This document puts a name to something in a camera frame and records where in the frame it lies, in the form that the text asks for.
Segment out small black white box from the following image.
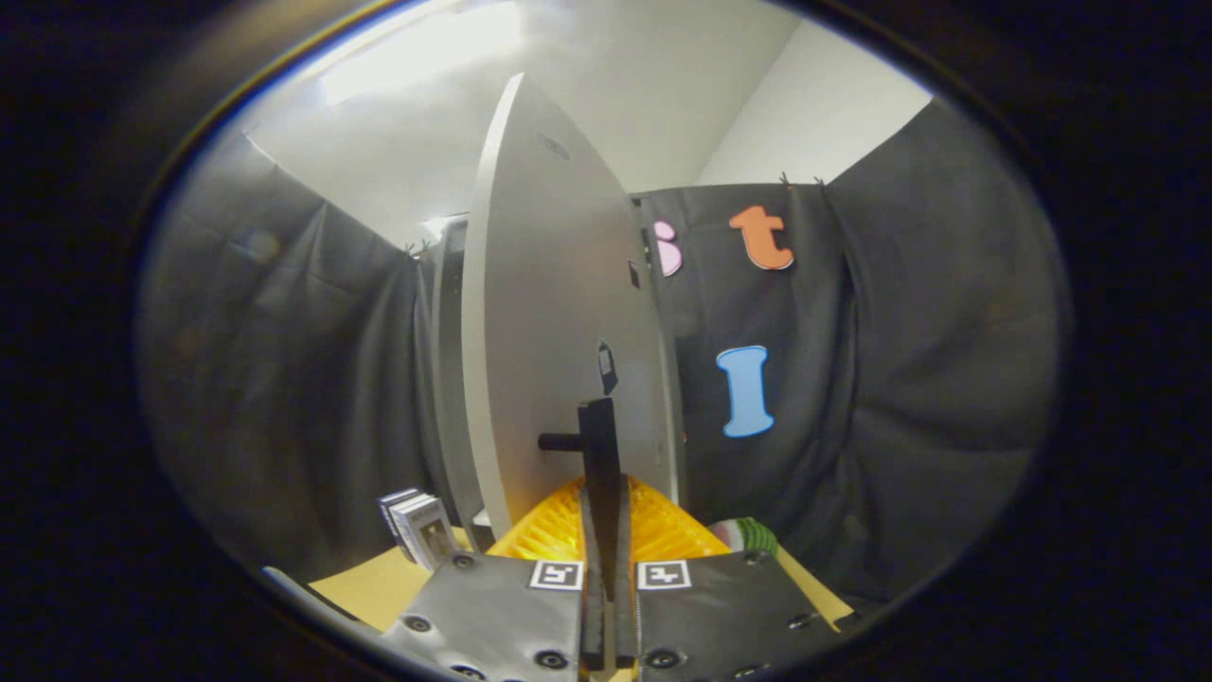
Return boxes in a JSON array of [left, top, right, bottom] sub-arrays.
[[378, 488, 457, 571]]

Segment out white shoe cabinet door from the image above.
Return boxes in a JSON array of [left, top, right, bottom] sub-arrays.
[[461, 73, 686, 543]]

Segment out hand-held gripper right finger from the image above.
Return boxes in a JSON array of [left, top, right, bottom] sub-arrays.
[[606, 474, 846, 682]]

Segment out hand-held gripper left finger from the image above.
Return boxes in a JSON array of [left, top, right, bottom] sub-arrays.
[[383, 476, 608, 682]]

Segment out black door handle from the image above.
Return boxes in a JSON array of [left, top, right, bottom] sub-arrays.
[[538, 398, 621, 503]]

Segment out white shoe cabinet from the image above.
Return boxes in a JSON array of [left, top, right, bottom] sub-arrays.
[[429, 213, 495, 552]]

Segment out black backdrop cloth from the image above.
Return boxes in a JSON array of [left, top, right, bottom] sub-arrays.
[[137, 98, 1068, 609]]

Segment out green striped shoe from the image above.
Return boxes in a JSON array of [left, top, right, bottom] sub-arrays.
[[708, 516, 780, 560]]

